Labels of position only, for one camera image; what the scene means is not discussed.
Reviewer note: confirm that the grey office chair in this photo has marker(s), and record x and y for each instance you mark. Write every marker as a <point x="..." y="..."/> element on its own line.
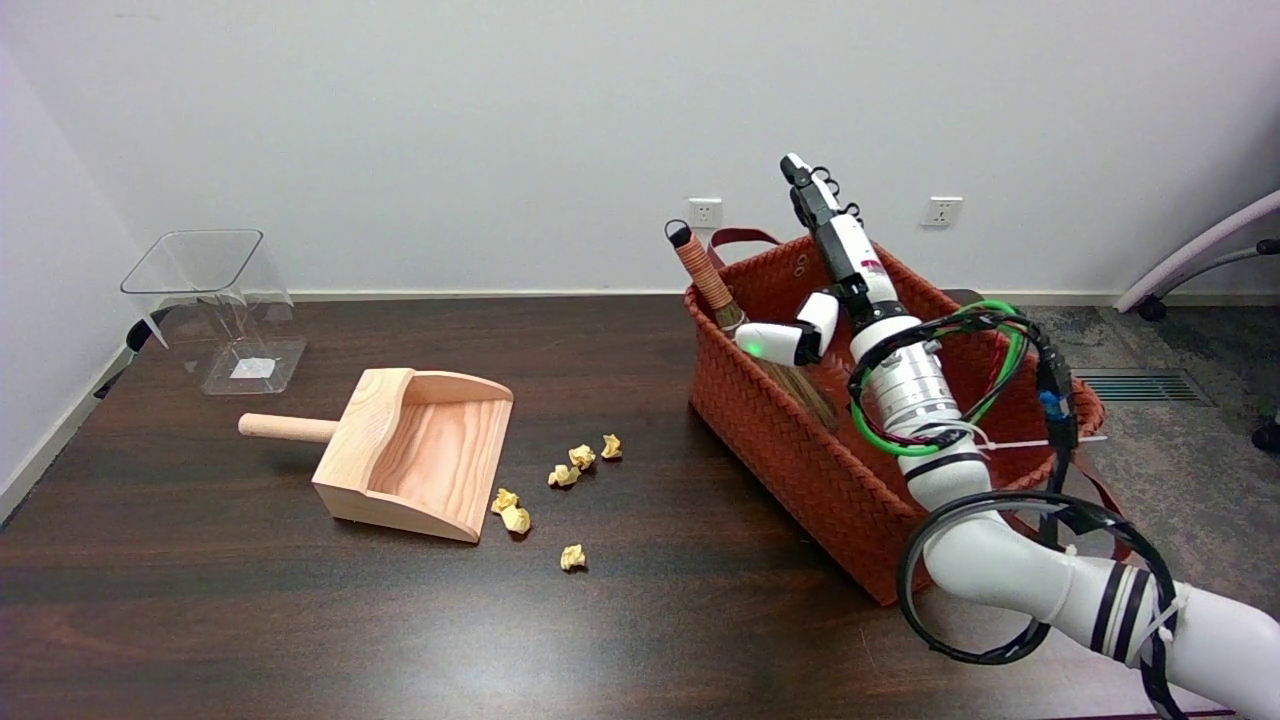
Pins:
<point x="1190" y="255"/>

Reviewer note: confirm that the wooden dustpan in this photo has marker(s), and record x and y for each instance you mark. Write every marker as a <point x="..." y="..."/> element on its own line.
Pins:
<point x="410" y="470"/>

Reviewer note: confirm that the white wall outlet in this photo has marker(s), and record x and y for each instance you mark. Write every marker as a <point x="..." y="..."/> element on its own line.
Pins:
<point x="704" y="213"/>
<point x="941" y="211"/>

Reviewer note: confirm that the red woven basket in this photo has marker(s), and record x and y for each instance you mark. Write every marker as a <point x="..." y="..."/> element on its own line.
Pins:
<point x="790" y="460"/>

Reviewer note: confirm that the metal floor vent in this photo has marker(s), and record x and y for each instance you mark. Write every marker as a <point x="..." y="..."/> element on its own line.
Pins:
<point x="1135" y="386"/>

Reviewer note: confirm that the crumpled yellow paper scrap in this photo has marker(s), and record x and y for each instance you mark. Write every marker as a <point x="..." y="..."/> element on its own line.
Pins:
<point x="563" y="476"/>
<point x="504" y="499"/>
<point x="611" y="446"/>
<point x="582" y="456"/>
<point x="573" y="557"/>
<point x="516" y="520"/>

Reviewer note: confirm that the clear acrylic container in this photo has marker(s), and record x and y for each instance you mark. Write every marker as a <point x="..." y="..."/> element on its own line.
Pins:
<point x="215" y="290"/>

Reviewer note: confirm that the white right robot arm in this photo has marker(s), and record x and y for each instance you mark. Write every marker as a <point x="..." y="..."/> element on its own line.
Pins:
<point x="1010" y="565"/>

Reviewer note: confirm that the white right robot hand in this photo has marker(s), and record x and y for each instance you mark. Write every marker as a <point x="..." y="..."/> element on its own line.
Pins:
<point x="850" y="255"/>

